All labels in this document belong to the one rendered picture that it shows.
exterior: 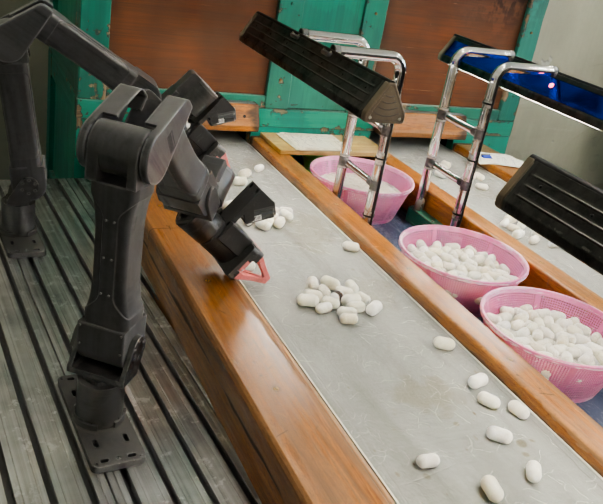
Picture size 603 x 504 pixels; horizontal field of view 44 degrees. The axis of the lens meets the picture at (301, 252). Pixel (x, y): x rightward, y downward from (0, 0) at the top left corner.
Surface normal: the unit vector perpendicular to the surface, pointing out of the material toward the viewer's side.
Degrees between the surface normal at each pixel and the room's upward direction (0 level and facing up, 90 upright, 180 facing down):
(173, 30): 90
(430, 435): 0
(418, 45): 90
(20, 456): 0
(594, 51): 90
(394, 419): 0
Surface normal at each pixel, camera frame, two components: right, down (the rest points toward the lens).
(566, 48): 0.47, 0.44
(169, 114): 0.06, -0.70
